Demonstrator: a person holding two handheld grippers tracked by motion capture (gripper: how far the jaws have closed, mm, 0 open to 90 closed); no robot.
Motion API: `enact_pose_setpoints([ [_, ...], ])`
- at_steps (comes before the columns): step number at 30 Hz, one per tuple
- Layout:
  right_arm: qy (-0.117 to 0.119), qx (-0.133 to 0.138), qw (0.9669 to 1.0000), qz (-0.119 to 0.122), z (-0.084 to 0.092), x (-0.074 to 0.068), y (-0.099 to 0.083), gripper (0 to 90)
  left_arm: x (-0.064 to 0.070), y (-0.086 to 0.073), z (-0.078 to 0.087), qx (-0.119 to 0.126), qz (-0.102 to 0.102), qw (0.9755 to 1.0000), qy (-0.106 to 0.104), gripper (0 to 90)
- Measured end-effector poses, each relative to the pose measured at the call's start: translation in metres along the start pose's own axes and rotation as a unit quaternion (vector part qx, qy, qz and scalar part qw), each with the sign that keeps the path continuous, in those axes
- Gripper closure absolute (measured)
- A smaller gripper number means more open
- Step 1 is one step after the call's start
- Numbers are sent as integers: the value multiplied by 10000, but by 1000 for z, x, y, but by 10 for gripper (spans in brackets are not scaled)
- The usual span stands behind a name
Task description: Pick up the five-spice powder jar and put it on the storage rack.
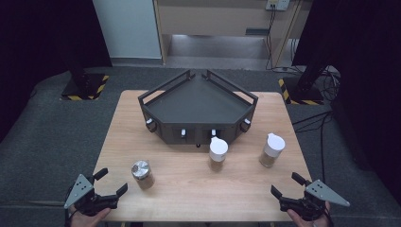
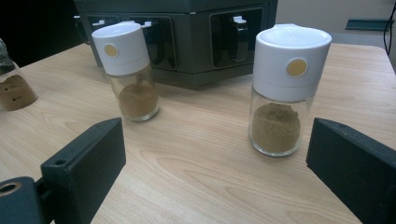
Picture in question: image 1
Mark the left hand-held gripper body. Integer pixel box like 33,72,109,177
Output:
63,173,119,218

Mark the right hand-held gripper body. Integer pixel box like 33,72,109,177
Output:
278,179,351,221

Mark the silver lid spice jar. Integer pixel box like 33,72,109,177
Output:
131,160,156,190

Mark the white lid spice jar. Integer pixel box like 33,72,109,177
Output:
208,136,229,173
258,132,287,168

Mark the black corner rack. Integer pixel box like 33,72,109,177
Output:
137,69,259,148

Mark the person's left hand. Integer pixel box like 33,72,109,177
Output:
70,206,112,227

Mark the person's right hand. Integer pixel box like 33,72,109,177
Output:
287,202,333,227

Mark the black stand with striped base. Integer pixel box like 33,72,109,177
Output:
61,0,111,101
278,56,325,106

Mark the white panel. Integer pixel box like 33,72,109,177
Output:
92,0,163,61

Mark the beige wooden cabinet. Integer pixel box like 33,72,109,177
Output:
152,0,314,68

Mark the right hand-held gripper cable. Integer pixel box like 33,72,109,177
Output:
322,207,335,227

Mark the hand-held gripper cable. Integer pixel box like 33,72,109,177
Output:
322,207,335,227
63,207,78,227

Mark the left hand-held gripper cable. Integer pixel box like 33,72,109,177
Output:
63,207,78,227

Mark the black floor cable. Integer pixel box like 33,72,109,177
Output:
291,110,334,184

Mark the bundle of black cables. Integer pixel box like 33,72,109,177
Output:
315,66,342,102

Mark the black cable from outlet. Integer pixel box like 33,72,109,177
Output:
264,9,276,71

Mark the white wall outlet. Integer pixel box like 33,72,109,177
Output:
265,0,290,11

